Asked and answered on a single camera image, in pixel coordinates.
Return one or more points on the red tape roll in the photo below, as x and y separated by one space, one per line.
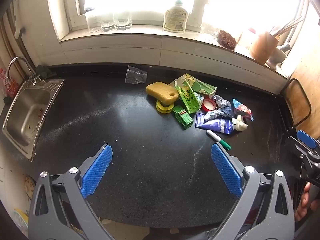
208 104

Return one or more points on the white window frame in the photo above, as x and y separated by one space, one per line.
62 17

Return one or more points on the red patterned bottle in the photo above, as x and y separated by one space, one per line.
8 83

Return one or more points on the wooden utensil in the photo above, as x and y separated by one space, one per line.
287 26

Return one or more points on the person's right hand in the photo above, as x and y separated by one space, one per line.
303 200

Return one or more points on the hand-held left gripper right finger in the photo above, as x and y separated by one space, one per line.
226 172

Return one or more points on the yellow sponge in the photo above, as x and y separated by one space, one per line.
160 91

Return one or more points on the dark green cloth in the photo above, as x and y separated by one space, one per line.
45 71

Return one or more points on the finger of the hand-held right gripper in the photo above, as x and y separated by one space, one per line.
306 137
295 143

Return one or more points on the colourful snack packet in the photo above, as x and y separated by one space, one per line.
242 108

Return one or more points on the black framed wooden chair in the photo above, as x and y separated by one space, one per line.
297 100

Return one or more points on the clear plastic bag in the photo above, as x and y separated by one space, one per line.
136 75

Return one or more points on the chrome faucet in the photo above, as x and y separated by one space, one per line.
15 61

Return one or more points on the wall pipe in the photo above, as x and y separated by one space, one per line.
23 47

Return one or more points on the purple squeeze tube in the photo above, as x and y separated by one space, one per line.
217 125

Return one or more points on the crumpled blue grey wrapper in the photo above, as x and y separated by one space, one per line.
217 113

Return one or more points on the stainless steel sink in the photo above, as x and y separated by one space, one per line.
25 115

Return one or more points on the green flattened carton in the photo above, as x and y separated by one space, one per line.
200 85

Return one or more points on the round brown printed thing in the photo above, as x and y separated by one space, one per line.
30 187

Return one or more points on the white jar red lid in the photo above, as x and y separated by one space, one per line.
247 38

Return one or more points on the yellow tape roll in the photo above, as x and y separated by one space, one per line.
163 108

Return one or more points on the wooden utensil holder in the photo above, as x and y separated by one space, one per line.
262 47

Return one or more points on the white mortar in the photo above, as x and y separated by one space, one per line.
275 58

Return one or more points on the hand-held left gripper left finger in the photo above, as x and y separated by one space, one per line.
97 170

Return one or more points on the dish soap bottle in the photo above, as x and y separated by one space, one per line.
175 17

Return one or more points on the green marker pen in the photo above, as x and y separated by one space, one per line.
218 140

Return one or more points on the green paper packet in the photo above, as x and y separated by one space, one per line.
188 100

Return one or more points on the green toy truck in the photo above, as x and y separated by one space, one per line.
183 117

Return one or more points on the yellow printed bag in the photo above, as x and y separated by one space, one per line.
21 220

